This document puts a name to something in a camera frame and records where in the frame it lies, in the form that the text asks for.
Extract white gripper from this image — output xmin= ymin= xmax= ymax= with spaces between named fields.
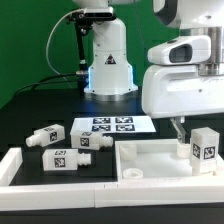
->
xmin=142 ymin=35 xmax=224 ymax=144

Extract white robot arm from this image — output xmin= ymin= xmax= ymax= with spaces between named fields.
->
xmin=73 ymin=0 xmax=224 ymax=141

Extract white marker sheet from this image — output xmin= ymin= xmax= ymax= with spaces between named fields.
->
xmin=71 ymin=116 xmax=155 ymax=133

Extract white U-shaped fence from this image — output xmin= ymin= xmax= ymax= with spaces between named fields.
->
xmin=0 ymin=148 xmax=224 ymax=211

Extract black cables on table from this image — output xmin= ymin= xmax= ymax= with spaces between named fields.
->
xmin=12 ymin=71 xmax=88 ymax=98

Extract black camera on stand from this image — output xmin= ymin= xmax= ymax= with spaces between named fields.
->
xmin=66 ymin=7 xmax=116 ymax=97

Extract grey camera cable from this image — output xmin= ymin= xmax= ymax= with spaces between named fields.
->
xmin=45 ymin=9 xmax=84 ymax=76

